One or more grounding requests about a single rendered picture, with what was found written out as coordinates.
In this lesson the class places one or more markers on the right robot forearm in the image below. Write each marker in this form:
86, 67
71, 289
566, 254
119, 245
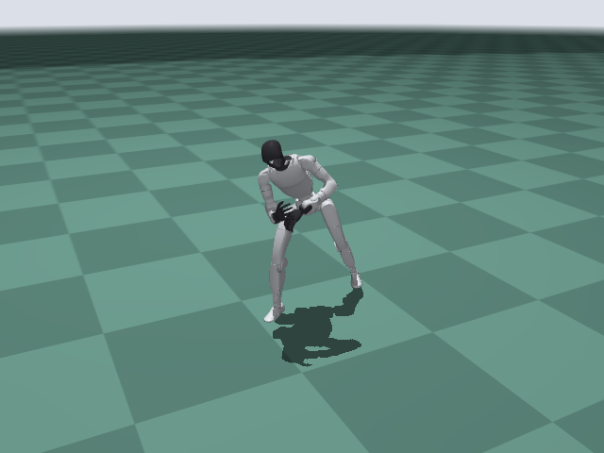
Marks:
270, 212

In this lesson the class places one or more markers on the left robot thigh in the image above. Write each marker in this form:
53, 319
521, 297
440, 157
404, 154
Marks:
332, 220

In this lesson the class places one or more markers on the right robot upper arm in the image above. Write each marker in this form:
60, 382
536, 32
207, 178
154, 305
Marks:
266, 189

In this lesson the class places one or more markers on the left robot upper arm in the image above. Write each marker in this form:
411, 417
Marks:
310, 162

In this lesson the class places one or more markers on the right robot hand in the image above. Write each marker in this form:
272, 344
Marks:
279, 214

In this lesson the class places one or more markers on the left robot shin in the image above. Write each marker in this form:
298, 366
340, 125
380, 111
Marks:
348, 259

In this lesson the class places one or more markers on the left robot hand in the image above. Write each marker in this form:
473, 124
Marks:
297, 215

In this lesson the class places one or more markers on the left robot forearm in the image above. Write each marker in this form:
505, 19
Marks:
321, 196

